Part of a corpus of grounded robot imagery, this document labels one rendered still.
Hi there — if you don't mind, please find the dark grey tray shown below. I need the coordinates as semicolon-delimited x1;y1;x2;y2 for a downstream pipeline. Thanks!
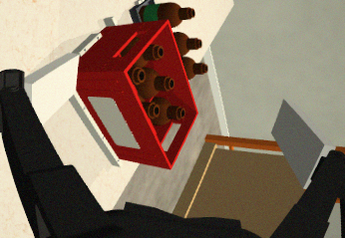
129;0;156;23

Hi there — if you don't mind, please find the brown bottle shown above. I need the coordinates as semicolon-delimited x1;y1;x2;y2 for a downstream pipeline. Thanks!
137;94;160;119
135;68;174;99
128;67;146;85
139;2;195;28
173;32;202;57
181;57;208;80
121;37;165;68
151;97;185;125

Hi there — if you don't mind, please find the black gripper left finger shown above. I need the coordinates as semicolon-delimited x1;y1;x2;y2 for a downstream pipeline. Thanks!
0;53;132;238

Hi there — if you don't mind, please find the red crate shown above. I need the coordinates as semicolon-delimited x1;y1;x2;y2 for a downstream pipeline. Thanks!
76;19;198;169

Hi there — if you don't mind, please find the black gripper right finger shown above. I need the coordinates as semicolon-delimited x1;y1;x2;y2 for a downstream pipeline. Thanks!
269;99;345;238

